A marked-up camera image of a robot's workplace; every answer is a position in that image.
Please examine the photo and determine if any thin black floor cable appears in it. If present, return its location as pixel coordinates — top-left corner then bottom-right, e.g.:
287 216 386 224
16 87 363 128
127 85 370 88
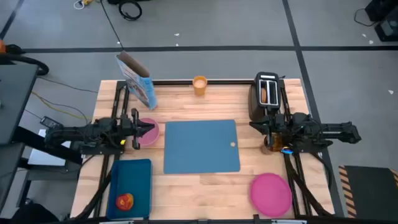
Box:
99 0 124 53

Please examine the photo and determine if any coiled black cable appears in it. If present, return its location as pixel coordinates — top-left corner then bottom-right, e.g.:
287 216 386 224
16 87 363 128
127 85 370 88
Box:
118 0 143 22

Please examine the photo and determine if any dark grey desk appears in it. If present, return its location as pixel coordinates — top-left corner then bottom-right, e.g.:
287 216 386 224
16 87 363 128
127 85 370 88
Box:
0 63 40 212

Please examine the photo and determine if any black equipment case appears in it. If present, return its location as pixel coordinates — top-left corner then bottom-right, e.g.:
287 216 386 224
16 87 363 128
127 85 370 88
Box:
364 0 398 43

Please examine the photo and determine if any black equipment cable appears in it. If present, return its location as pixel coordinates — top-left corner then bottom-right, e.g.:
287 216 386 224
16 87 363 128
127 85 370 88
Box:
353 7 377 27

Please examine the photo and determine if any black toaster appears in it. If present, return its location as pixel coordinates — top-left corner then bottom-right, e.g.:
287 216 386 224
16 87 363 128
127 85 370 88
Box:
248 71 285 123

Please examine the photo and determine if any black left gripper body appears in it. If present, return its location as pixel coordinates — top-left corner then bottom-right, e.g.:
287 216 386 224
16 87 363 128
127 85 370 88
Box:
119 108 141 151

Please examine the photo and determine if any teal plastic bin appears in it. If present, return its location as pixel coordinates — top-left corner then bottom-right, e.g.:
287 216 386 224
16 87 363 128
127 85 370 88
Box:
106 158 153 220

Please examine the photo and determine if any black power adapter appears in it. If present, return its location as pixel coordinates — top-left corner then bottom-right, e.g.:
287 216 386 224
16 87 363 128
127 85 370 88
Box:
39 116 63 130

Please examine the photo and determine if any red yellow apple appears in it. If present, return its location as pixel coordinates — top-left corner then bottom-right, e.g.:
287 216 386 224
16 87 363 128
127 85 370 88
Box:
115 192 135 212

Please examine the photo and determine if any magenta plate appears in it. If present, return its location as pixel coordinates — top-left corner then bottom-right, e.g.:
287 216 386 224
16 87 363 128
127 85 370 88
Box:
249 172 293 218

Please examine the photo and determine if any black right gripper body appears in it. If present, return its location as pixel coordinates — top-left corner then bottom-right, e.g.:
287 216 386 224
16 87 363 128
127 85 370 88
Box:
264 112 295 147

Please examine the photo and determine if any orange plastic cup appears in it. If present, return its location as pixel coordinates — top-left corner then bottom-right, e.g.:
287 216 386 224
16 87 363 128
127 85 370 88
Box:
192 75 208 96

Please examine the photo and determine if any thick black hose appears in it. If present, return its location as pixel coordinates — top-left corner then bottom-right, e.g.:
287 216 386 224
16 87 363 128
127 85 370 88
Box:
0 43 50 77

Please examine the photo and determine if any blue cereal box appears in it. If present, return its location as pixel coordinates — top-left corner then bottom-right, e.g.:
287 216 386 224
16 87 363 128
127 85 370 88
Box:
114 50 159 111

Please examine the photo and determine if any yellow floor cable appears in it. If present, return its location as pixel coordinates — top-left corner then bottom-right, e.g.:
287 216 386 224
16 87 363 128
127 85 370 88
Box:
30 90 91 122

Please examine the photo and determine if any black hazard-striped mat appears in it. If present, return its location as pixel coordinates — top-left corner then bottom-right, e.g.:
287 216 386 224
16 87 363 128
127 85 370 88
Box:
338 164 398 219

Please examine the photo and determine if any yellow white plug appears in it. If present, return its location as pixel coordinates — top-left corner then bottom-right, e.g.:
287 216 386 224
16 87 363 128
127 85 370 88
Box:
73 0 94 10

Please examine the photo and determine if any pink bowl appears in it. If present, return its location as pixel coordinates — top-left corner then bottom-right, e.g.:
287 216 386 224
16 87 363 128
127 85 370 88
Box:
136 117 160 147

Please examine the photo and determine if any shiny gold bag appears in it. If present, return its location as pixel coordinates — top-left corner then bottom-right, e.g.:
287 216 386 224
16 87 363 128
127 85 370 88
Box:
263 133 285 154

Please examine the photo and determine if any blue placemat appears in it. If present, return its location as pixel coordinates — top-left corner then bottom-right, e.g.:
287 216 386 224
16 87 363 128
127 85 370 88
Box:
163 119 241 175

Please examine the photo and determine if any black aluminium table frame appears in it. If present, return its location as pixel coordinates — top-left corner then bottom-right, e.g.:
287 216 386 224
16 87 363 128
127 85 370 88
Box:
74 79 336 224

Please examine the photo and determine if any white board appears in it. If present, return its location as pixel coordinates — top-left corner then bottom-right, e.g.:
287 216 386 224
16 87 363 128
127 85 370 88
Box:
27 129 72 167

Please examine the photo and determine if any black chair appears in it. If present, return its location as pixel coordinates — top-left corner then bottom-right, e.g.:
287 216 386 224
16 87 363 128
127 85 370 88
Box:
11 202 60 224

